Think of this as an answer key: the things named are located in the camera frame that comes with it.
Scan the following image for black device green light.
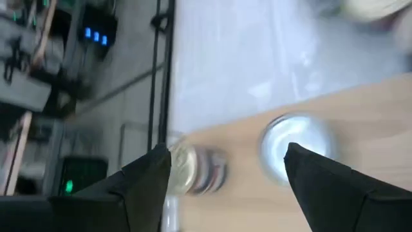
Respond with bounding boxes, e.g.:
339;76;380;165
57;156;109;197

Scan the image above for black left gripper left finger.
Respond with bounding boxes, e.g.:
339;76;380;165
80;143;173;232

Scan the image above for silver lidded green tuna can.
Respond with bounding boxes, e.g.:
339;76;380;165
257;111;337;188

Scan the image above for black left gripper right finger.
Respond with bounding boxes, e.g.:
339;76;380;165
283;141;400;232

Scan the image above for grey metal case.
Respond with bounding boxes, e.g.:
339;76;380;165
0;67;52;112

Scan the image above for black device blue lights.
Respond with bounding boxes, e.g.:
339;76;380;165
77;6;118;61

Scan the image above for black frame handle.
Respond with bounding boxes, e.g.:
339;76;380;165
150;12;170;32

